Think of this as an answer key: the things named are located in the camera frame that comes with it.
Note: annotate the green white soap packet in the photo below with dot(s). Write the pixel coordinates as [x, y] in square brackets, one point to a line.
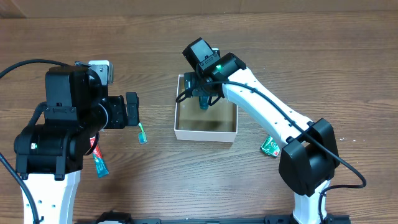
[270, 147]

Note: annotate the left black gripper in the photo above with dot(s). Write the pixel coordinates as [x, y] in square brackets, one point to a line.
[132, 109]

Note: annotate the teal mouthwash bottle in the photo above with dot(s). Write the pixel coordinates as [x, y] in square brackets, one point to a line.
[204, 102]

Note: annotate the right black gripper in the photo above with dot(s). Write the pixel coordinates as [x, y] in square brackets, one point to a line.
[199, 92]

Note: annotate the red teal toothpaste tube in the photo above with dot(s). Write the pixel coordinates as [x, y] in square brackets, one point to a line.
[100, 165]

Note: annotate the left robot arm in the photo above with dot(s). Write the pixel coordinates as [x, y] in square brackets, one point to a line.
[51, 148]

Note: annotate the white cardboard box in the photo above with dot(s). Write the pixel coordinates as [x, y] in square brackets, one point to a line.
[218, 123]

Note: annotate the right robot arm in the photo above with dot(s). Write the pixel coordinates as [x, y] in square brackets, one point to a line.
[309, 155]

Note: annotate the green white toothbrush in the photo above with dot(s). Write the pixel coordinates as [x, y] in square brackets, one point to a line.
[142, 135]

